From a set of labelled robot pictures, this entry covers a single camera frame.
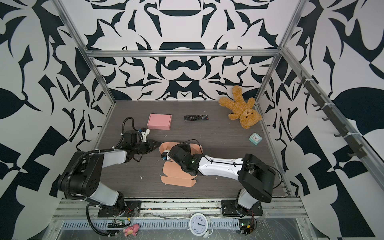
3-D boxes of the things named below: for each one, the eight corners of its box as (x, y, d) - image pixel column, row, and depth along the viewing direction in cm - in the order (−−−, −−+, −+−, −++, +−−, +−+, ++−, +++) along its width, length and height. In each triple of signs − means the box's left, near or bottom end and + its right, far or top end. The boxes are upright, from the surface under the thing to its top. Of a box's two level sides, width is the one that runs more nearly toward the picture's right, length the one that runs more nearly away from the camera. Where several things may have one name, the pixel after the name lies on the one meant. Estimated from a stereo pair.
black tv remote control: (184, 121, 110) (184, 119, 108) (184, 117, 113) (184, 115, 111) (208, 120, 111) (208, 118, 109) (207, 116, 113) (207, 114, 112)
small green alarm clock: (256, 146, 98) (258, 144, 96) (248, 139, 101) (249, 137, 99) (262, 140, 101) (264, 138, 99) (253, 133, 104) (255, 131, 102)
